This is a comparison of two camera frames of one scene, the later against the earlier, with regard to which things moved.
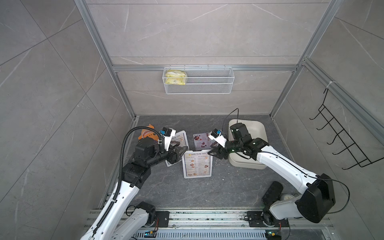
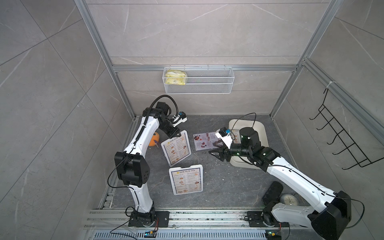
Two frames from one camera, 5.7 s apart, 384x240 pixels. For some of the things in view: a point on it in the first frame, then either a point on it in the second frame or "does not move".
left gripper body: (171, 157) → (169, 131)
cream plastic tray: (258, 129) does not move
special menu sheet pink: (202, 141) does not move
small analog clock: (287, 197) does not move
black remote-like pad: (273, 193) does not move
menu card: (197, 164) → (187, 180)
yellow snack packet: (175, 77) does not move
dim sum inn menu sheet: (197, 164) → (187, 181)
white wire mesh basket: (199, 80) does not move
